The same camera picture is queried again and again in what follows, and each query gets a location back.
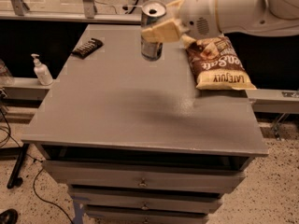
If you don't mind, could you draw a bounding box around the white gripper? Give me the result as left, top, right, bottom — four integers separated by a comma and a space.
141, 0, 221, 43

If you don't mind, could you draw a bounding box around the redbull can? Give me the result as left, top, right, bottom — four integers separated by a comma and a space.
141, 1, 166, 62

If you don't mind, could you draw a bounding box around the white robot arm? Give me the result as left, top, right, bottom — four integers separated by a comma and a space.
141, 0, 299, 43

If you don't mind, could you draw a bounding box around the rxbar chocolate bar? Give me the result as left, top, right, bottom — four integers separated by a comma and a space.
71, 38, 104, 59

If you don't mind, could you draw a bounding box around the late july chip bag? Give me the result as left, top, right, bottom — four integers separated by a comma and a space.
182, 35, 256, 91

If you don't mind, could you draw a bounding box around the grey drawer cabinet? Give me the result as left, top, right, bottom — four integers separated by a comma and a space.
22, 24, 268, 224

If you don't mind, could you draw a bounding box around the white pump bottle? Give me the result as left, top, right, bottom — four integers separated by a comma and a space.
32, 53, 53, 86

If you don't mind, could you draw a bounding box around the grey metal railing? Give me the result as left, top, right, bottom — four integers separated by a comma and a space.
0, 0, 144, 24

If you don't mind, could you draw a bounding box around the black stand leg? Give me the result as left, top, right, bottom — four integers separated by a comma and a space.
7, 144, 29, 189

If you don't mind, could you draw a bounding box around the black shoe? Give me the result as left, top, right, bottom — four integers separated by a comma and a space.
0, 209, 18, 224

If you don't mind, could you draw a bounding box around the black floor cable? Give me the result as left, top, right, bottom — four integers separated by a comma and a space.
0, 109, 75, 224

